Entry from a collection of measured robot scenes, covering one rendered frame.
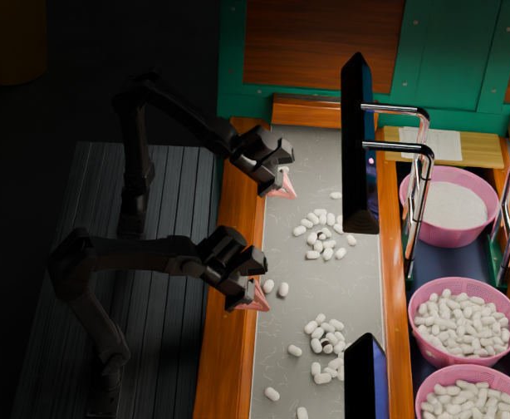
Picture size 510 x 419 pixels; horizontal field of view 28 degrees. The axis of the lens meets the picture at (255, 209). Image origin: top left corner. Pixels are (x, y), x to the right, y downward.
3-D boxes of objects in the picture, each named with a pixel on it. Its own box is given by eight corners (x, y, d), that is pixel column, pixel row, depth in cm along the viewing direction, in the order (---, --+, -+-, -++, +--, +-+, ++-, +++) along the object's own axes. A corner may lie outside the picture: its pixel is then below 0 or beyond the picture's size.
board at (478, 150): (384, 160, 290) (385, 156, 289) (383, 128, 302) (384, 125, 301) (503, 169, 290) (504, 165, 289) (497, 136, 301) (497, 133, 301)
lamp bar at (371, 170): (341, 233, 225) (345, 208, 220) (340, 73, 272) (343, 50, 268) (379, 236, 225) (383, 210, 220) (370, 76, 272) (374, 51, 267)
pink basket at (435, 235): (445, 270, 271) (452, 244, 265) (374, 215, 286) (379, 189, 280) (512, 230, 284) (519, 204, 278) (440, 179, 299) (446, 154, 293)
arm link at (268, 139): (281, 135, 260) (248, 103, 256) (273, 156, 253) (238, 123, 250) (251, 157, 267) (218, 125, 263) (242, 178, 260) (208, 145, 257)
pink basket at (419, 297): (431, 397, 239) (438, 370, 233) (385, 315, 258) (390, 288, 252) (533, 373, 246) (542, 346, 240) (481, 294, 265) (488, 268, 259)
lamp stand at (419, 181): (335, 286, 265) (355, 145, 235) (335, 233, 280) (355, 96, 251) (410, 291, 265) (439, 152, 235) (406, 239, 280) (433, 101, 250)
